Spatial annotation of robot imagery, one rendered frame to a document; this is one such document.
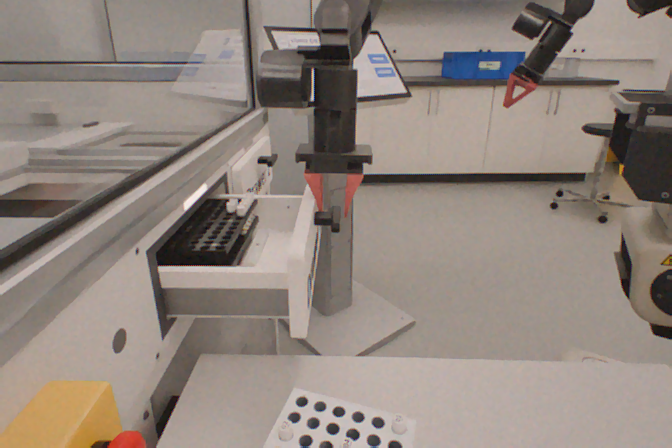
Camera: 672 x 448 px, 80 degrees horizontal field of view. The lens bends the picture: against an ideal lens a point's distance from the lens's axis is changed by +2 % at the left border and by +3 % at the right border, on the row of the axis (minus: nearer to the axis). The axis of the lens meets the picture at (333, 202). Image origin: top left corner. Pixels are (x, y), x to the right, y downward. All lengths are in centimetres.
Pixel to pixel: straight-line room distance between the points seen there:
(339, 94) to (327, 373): 34
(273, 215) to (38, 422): 45
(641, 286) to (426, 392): 54
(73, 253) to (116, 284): 7
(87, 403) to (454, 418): 34
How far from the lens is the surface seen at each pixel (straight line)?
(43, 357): 35
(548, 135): 397
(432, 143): 359
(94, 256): 38
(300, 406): 45
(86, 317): 38
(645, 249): 90
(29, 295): 32
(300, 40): 144
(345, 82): 51
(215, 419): 49
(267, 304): 46
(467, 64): 373
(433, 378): 52
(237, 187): 73
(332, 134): 51
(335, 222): 51
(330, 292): 174
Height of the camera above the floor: 112
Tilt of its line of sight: 21 degrees down
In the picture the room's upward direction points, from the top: straight up
